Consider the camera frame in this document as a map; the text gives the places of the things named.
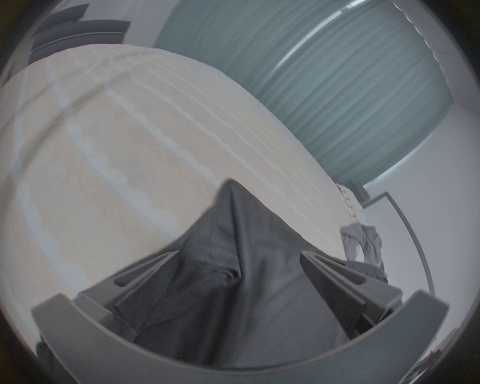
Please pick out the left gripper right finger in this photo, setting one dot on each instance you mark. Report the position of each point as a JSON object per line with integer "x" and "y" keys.
{"x": 371, "y": 300}

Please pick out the white printed pillow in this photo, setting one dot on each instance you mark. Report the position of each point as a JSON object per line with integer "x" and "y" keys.
{"x": 350, "y": 204}

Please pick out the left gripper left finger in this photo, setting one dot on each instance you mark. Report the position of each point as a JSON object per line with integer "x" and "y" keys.
{"x": 99, "y": 304}

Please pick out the pile of clothes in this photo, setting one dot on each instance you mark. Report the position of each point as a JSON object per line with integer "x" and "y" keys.
{"x": 362, "y": 243}

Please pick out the blue-green curtain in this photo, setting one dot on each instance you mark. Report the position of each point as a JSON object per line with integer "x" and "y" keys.
{"x": 225, "y": 33}
{"x": 356, "y": 105}

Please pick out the dark grey garment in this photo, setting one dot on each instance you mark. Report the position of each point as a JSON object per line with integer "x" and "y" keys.
{"x": 232, "y": 281}

